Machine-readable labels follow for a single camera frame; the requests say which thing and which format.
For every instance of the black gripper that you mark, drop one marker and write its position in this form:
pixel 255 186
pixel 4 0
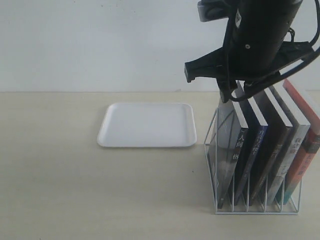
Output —
pixel 260 56

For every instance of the blue book with orange moon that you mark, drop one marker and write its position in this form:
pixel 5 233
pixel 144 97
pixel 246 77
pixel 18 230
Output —
pixel 257 127

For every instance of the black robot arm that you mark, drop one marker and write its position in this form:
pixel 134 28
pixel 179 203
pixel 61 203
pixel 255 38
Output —
pixel 255 13

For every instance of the black grey book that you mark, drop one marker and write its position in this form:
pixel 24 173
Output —
pixel 229 133

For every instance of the dark brown book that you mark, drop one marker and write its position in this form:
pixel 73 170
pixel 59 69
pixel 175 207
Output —
pixel 279 127

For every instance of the grey white book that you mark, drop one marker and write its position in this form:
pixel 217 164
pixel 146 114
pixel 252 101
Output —
pixel 300 127

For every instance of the orange red book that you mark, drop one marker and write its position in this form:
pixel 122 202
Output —
pixel 310 143

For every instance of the white rectangular tray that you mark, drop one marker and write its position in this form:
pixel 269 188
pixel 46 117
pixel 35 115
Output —
pixel 148 125

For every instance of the white wire book rack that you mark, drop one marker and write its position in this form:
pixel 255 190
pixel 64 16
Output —
pixel 259 207

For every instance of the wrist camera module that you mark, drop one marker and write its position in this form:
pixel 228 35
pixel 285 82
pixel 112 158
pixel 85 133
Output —
pixel 211 10

